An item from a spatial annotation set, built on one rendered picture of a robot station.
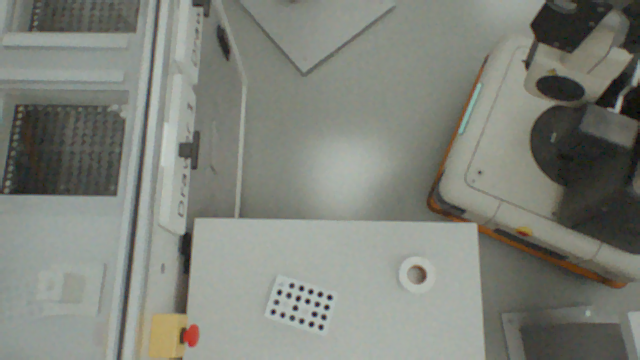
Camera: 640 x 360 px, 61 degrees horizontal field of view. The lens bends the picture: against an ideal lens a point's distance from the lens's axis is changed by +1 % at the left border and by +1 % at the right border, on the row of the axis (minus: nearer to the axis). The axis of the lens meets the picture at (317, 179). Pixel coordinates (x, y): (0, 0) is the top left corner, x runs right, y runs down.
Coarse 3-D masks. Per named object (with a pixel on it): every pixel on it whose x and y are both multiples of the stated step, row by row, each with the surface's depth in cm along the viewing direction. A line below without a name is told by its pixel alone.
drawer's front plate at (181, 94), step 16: (176, 80) 101; (176, 96) 100; (192, 96) 109; (176, 112) 99; (176, 128) 99; (192, 128) 109; (176, 144) 98; (176, 160) 98; (176, 176) 98; (176, 192) 99; (160, 208) 95; (176, 208) 99; (160, 224) 94; (176, 224) 99
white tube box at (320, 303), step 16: (272, 288) 104; (288, 288) 103; (304, 288) 107; (320, 288) 103; (272, 304) 103; (304, 304) 103; (320, 304) 106; (288, 320) 102; (304, 320) 105; (320, 320) 102
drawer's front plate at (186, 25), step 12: (180, 0) 105; (180, 12) 105; (192, 12) 108; (180, 24) 104; (192, 24) 108; (180, 36) 103; (192, 36) 108; (180, 48) 103; (192, 48) 109; (180, 60) 102; (192, 72) 109
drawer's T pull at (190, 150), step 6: (198, 132) 100; (198, 138) 100; (180, 144) 99; (186, 144) 99; (192, 144) 99; (198, 144) 100; (180, 150) 99; (186, 150) 99; (192, 150) 99; (198, 150) 100; (180, 156) 99; (186, 156) 99; (192, 156) 99; (198, 156) 100; (192, 162) 98; (192, 168) 98
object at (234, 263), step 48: (240, 240) 110; (288, 240) 110; (336, 240) 110; (384, 240) 109; (432, 240) 109; (192, 288) 108; (240, 288) 107; (336, 288) 107; (384, 288) 107; (432, 288) 107; (480, 288) 107; (240, 336) 105; (288, 336) 105; (336, 336) 105; (384, 336) 105; (432, 336) 104; (480, 336) 104
